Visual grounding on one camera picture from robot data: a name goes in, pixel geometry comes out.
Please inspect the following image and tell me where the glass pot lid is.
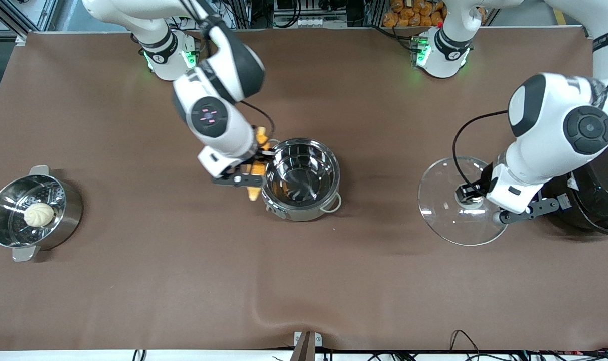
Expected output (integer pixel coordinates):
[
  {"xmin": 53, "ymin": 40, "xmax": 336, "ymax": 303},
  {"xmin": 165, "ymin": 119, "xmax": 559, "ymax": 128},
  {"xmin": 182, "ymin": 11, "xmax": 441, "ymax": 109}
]
[{"xmin": 417, "ymin": 156, "xmax": 509, "ymax": 247}]

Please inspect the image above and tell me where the yellow corn cob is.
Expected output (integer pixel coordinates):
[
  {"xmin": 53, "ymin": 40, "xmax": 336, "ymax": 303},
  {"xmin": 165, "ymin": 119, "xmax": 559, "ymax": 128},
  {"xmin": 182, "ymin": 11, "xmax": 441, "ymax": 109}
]
[{"xmin": 247, "ymin": 126, "xmax": 273, "ymax": 202}]

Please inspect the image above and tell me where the stainless steel steamer pot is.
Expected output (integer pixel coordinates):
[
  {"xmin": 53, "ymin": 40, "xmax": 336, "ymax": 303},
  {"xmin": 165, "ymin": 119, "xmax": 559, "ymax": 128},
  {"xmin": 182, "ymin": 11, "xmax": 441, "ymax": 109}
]
[{"xmin": 0, "ymin": 165, "xmax": 84, "ymax": 263}]

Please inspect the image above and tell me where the black round cooker appliance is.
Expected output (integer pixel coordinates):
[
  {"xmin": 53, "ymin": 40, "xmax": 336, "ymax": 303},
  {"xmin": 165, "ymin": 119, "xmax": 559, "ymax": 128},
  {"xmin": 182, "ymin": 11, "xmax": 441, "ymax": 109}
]
[{"xmin": 549, "ymin": 159, "xmax": 608, "ymax": 237}]

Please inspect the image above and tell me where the brown table mat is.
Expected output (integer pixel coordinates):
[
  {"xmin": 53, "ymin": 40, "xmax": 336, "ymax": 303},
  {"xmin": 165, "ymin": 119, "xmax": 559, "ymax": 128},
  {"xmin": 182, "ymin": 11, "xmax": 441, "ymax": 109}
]
[{"xmin": 0, "ymin": 28, "xmax": 608, "ymax": 351}]

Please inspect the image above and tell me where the white power strip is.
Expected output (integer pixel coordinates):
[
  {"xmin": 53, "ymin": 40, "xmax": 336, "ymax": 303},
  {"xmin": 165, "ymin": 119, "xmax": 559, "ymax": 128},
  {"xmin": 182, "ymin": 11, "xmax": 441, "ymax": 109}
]
[{"xmin": 295, "ymin": 17, "xmax": 336, "ymax": 28}]

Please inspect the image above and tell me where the bag of orange buns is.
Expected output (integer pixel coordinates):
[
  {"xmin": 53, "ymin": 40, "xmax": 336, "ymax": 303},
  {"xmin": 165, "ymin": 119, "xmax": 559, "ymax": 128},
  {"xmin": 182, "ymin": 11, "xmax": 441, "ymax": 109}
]
[{"xmin": 382, "ymin": 0, "xmax": 446, "ymax": 28}]

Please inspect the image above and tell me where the white steamed bun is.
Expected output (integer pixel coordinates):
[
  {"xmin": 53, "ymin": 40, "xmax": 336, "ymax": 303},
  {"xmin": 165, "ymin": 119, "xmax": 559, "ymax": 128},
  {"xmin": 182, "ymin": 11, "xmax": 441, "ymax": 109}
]
[{"xmin": 23, "ymin": 202, "xmax": 55, "ymax": 228}]

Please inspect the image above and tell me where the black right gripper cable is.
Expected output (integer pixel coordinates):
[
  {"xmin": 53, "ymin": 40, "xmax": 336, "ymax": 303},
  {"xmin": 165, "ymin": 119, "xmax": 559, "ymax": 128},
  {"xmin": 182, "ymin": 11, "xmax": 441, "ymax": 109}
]
[{"xmin": 240, "ymin": 99, "xmax": 276, "ymax": 142}]

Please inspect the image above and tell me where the black looped cable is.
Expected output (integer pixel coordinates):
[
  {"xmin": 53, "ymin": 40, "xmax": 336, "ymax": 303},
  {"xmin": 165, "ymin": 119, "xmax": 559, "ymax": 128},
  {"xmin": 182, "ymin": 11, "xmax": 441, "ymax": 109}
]
[{"xmin": 448, "ymin": 329, "xmax": 481, "ymax": 354}]

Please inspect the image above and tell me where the aluminium frame profile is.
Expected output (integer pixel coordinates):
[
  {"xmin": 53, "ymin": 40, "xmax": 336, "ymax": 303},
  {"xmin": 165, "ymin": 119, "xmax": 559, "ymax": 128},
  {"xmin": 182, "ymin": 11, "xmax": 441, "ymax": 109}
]
[{"xmin": 0, "ymin": 0, "xmax": 60, "ymax": 47}]

